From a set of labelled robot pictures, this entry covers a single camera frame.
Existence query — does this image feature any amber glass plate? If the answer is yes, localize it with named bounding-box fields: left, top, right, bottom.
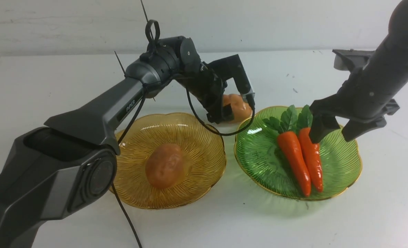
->
left=111, top=112, right=227, bottom=210

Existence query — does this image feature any brown potato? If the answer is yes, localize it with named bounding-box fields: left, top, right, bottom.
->
left=145, top=143, right=190, bottom=189
left=223, top=94, right=252, bottom=123

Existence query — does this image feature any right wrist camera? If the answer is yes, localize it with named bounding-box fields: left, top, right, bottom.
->
left=332, top=49, right=374, bottom=72

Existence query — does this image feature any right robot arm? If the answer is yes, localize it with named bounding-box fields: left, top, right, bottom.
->
left=309, top=0, right=408, bottom=143

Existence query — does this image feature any green glass plate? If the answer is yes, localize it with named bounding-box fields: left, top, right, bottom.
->
left=234, top=105, right=363, bottom=201

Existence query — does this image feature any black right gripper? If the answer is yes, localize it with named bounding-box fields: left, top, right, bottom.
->
left=309, top=65, right=400, bottom=143

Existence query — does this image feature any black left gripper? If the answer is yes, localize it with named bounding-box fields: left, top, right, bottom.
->
left=176, top=62, right=234, bottom=124

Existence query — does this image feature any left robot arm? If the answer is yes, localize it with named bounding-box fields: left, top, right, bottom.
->
left=0, top=36, right=242, bottom=248

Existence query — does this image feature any orange plastic carrot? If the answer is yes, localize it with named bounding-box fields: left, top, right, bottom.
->
left=297, top=105, right=324, bottom=193
left=263, top=105, right=311, bottom=197

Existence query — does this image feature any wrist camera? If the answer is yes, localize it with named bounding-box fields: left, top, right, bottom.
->
left=209, top=54, right=255, bottom=108
left=332, top=49, right=374, bottom=72

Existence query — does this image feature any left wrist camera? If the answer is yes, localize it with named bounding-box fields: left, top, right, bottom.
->
left=209, top=54, right=255, bottom=108

